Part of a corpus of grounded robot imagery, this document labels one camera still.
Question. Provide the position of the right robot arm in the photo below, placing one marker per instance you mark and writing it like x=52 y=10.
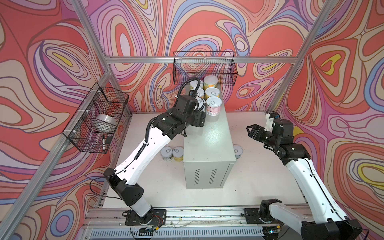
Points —
x=329 y=221

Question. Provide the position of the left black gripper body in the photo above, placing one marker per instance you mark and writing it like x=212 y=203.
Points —
x=196 y=119

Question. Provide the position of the can mid column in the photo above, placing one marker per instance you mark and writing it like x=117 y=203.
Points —
x=201 y=93

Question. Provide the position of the black wire basket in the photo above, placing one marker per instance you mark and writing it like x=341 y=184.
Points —
x=199 y=64
x=86 y=132

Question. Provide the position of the black wire basket back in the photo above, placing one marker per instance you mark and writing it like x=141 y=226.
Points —
x=199 y=64

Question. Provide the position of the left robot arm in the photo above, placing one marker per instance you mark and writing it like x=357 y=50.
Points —
x=160 y=131

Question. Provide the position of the grey metal cabinet counter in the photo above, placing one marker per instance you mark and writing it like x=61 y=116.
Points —
x=208 y=153

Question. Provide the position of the green label can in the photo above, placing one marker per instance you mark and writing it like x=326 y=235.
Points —
x=194 y=84

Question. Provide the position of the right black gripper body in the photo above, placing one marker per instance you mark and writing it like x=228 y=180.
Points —
x=264 y=136

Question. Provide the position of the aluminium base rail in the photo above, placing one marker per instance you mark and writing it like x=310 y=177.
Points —
x=189 y=223

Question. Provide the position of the orange label can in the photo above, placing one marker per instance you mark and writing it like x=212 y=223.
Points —
x=210 y=82

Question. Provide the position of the yellow label can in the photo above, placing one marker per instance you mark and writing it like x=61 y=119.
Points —
x=212 y=92

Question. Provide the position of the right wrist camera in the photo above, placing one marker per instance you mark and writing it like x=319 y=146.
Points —
x=272 y=115

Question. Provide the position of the black wire basket left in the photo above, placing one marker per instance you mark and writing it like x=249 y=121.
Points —
x=86 y=132

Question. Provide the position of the red label can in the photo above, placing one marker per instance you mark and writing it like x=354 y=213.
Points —
x=213 y=106

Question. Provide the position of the can mid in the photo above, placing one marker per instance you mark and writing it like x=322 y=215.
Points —
x=201 y=103

